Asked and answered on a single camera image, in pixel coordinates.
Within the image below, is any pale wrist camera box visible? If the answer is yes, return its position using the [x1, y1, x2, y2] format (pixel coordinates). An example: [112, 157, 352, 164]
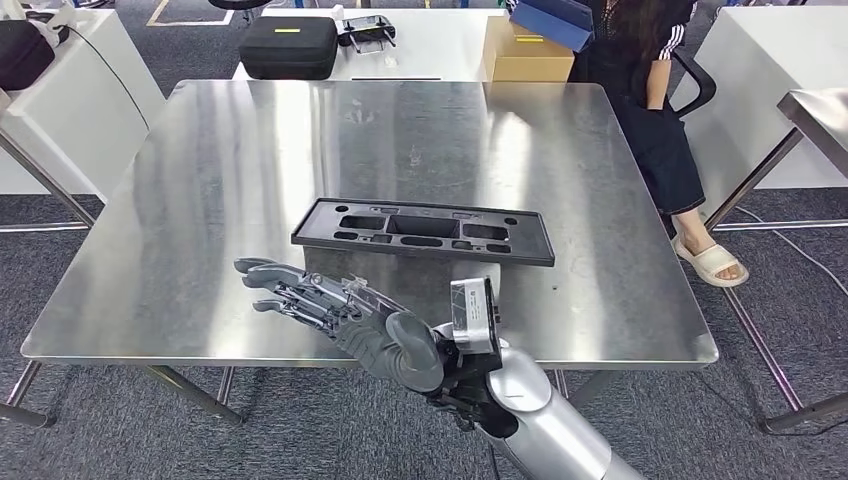
[449, 278, 499, 356]

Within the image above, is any white cabinet desk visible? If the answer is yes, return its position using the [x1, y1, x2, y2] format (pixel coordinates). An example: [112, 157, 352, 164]
[669, 5, 848, 220]
[0, 7, 167, 203]

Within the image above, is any brown cardboard box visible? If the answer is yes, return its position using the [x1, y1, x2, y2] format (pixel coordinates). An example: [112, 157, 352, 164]
[481, 14, 576, 84]

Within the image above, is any white floor cable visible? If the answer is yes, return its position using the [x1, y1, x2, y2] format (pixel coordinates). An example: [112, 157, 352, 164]
[733, 205, 848, 298]

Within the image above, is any black round stool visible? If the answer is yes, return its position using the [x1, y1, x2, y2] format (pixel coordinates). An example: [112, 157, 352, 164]
[207, 0, 274, 26]

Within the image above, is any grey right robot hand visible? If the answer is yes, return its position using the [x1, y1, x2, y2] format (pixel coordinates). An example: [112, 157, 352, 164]
[233, 256, 446, 393]

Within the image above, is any stainless steel workbench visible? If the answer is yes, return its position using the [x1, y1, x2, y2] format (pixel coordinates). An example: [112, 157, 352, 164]
[0, 79, 721, 429]

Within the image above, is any white rear table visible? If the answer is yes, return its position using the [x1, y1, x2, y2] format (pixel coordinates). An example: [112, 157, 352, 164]
[231, 6, 511, 84]

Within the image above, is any black zip carry case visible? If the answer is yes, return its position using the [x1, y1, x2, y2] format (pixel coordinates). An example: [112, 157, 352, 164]
[238, 16, 340, 82]
[0, 18, 58, 93]

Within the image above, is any blue folder case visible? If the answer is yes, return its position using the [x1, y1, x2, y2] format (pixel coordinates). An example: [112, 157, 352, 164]
[508, 0, 596, 54]

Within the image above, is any black plastic mounting panel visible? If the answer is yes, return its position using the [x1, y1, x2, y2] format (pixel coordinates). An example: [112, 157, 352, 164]
[290, 197, 556, 268]

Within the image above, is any seated person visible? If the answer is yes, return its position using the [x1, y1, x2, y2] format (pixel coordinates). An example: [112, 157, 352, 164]
[503, 0, 751, 289]

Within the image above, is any black office chair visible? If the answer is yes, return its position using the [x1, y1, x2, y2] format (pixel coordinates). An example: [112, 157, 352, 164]
[669, 49, 719, 121]

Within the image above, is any pale slide sandal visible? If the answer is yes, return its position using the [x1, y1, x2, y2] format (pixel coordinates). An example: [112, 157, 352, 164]
[670, 231, 751, 289]

